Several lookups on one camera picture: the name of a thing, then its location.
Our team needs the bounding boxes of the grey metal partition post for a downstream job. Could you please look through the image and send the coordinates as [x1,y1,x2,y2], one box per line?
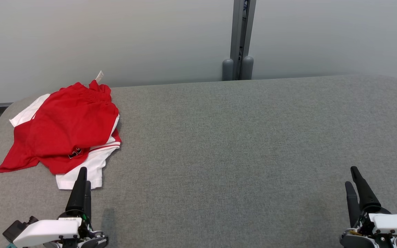
[230,0,257,80]

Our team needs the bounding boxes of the grey rounded post foot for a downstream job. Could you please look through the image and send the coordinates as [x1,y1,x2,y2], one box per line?
[222,59,234,81]
[242,56,254,80]

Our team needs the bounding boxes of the red shorts with white stripes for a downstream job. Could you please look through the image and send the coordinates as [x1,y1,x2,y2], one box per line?
[24,80,120,175]

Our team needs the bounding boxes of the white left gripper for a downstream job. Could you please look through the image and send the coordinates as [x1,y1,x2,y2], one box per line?
[12,167,109,248]

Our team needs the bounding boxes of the red jersey with white sleeves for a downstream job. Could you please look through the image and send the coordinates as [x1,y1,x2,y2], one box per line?
[0,71,122,190]

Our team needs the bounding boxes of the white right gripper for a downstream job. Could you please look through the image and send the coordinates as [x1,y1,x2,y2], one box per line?
[340,166,397,248]

